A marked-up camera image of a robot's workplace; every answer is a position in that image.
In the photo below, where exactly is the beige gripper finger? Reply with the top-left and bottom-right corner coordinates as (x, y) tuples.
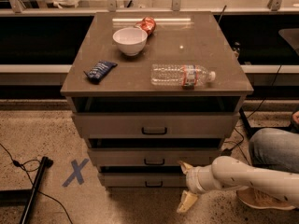
(177, 190), (198, 214)
(178, 161), (193, 175)

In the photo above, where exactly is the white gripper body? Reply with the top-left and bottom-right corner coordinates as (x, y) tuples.
(186, 166), (215, 194)

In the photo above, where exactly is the grey drawer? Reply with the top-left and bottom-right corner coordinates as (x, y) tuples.
(72, 113), (239, 139)
(98, 173), (186, 188)
(88, 147), (220, 167)

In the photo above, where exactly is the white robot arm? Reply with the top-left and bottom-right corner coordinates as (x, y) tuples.
(177, 156), (299, 213)

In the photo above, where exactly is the grey drawer cabinet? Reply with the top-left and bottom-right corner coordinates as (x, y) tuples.
(61, 12), (253, 175)

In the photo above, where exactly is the person hand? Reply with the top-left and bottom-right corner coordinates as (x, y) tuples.
(292, 111), (299, 124)

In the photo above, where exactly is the person leg in jeans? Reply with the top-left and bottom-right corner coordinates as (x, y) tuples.
(249, 128), (299, 174)

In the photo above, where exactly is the clear plastic water bottle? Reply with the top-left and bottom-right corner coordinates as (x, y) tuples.
(150, 64), (216, 89)

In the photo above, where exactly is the blue tape cross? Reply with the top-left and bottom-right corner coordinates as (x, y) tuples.
(63, 159), (89, 188)

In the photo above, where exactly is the blue snack bag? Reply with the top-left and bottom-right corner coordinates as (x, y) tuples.
(84, 61), (117, 84)

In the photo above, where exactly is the white bowl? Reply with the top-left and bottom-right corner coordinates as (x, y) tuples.
(113, 27), (148, 56)

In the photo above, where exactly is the crushed red soda can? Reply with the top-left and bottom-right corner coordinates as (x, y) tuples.
(135, 17), (156, 35)

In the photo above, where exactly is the black stand leg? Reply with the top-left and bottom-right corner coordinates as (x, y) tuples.
(0, 157), (53, 224)

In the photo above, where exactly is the metal railing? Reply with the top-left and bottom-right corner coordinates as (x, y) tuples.
(0, 0), (299, 16)

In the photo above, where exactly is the black power adapter cable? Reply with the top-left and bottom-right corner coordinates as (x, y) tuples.
(218, 51), (299, 166)

